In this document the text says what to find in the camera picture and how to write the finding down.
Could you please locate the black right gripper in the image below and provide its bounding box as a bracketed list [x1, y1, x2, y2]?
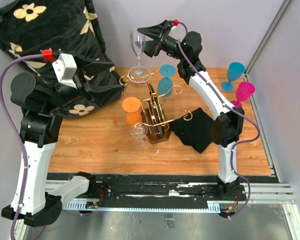
[134, 20, 187, 62]

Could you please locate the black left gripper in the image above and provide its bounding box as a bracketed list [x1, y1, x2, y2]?
[44, 50, 125, 112]

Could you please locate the clear wine glass back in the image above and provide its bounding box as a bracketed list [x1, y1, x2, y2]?
[128, 27, 151, 84]

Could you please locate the clear wine glass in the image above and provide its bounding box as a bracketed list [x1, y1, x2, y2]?
[128, 27, 151, 84]
[130, 122, 150, 149]

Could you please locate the orange wine glass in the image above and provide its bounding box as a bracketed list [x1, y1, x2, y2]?
[122, 97, 143, 128]

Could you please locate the blue wine glass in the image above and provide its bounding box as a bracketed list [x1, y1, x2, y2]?
[221, 62, 245, 92]
[157, 64, 176, 98]

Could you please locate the magenta wine glass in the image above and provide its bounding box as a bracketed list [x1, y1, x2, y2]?
[231, 81, 256, 108]

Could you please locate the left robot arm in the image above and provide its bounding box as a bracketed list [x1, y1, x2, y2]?
[1, 49, 123, 227]

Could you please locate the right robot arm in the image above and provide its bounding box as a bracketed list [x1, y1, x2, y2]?
[137, 20, 245, 200]

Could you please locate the clear wine glass front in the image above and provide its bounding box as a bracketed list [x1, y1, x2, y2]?
[130, 122, 150, 149]

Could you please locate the gold black wine glass rack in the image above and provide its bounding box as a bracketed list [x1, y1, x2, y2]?
[118, 70, 193, 145]

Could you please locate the black floral plush blanket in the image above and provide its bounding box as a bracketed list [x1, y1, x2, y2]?
[0, 0, 121, 119]

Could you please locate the black folded cloth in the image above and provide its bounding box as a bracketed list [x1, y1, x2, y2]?
[169, 107, 214, 154]

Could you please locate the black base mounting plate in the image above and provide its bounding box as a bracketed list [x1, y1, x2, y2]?
[46, 172, 248, 210]

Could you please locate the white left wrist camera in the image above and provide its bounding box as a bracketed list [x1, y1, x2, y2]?
[52, 53, 77, 89]

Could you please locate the aluminium rail frame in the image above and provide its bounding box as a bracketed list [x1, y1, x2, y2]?
[8, 159, 300, 240]

